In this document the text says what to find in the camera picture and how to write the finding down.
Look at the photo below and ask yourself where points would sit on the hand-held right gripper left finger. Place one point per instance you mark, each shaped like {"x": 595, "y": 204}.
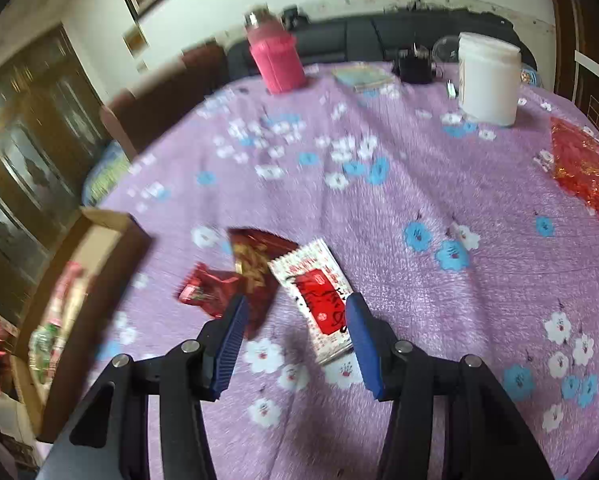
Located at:
{"x": 229, "y": 345}

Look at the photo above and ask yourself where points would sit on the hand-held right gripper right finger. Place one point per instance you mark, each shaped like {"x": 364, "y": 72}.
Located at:
{"x": 362, "y": 345}

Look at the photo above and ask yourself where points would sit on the small red snack packet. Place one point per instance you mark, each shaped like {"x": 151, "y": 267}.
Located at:
{"x": 207, "y": 292}

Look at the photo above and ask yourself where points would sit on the white and red snack packet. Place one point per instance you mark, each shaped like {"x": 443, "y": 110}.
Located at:
{"x": 312, "y": 300}

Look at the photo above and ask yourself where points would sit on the dark red snack packet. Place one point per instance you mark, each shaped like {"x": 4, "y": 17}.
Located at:
{"x": 252, "y": 270}

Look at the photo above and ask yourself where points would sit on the cardboard box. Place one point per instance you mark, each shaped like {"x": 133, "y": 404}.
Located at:
{"x": 109, "y": 260}

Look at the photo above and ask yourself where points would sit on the purple floral tablecloth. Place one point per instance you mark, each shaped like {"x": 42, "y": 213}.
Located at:
{"x": 404, "y": 260}

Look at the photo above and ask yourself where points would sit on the pile of red snack packets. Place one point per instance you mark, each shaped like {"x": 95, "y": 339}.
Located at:
{"x": 59, "y": 310}

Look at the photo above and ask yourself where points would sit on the blue green patterned cushion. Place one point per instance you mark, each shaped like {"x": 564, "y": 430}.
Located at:
{"x": 104, "y": 175}

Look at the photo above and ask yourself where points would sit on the brown wooden chair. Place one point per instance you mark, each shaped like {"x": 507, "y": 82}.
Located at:
{"x": 149, "y": 105}

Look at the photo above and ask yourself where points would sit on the colourful flat book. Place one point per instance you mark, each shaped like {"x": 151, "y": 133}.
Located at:
{"x": 362, "y": 77}

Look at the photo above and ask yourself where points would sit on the small white adapter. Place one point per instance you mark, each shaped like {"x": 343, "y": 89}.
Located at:
{"x": 452, "y": 90}

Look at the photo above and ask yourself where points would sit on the dark glass-door cabinet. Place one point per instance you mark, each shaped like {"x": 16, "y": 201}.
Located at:
{"x": 29, "y": 160}

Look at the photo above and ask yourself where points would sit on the black charger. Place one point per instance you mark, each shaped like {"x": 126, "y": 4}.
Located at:
{"x": 415, "y": 67}

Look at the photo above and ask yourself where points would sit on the red patterned plastic bag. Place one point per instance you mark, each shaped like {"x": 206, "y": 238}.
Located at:
{"x": 587, "y": 170}

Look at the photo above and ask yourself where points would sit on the pink insulated bottle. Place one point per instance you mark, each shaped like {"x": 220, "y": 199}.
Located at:
{"x": 275, "y": 55}

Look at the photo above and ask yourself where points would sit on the white plastic jar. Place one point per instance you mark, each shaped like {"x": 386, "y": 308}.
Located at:
{"x": 489, "y": 80}

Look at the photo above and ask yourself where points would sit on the clear glass jar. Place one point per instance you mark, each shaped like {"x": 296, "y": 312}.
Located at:
{"x": 444, "y": 50}

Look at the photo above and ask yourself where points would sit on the black sofa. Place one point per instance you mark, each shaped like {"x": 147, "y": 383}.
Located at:
{"x": 379, "y": 35}

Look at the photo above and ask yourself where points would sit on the small colourful tin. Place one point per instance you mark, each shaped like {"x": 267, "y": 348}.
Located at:
{"x": 529, "y": 77}

